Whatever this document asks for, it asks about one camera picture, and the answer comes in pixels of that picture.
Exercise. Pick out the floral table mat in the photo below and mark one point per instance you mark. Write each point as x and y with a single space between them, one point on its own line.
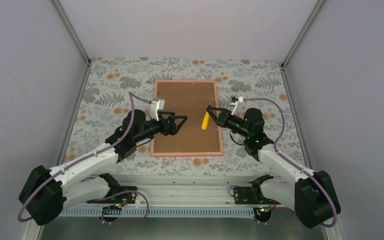
105 103

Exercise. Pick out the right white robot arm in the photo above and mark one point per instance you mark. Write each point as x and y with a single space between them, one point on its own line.
309 194

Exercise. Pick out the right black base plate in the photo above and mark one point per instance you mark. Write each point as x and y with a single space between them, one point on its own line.
244 196

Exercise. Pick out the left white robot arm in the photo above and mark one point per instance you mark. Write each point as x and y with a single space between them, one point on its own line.
48 191

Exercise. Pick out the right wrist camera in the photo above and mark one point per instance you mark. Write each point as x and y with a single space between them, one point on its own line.
235 101

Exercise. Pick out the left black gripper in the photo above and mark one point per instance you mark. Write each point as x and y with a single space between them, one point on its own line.
172 130

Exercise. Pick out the grey slotted cable duct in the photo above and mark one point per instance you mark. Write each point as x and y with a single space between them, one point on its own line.
160 212

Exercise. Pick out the yellow screwdriver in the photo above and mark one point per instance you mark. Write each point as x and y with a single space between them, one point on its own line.
205 121

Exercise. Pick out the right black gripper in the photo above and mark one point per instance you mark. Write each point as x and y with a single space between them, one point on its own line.
222 119

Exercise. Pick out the aluminium mounting rail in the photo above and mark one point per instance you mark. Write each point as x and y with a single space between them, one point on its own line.
161 191

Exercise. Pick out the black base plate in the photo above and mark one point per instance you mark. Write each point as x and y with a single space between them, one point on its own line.
244 196
119 199

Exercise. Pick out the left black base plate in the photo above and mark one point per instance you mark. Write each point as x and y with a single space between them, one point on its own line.
119 199

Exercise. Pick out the pink picture frame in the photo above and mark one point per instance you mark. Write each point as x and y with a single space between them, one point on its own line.
189 98

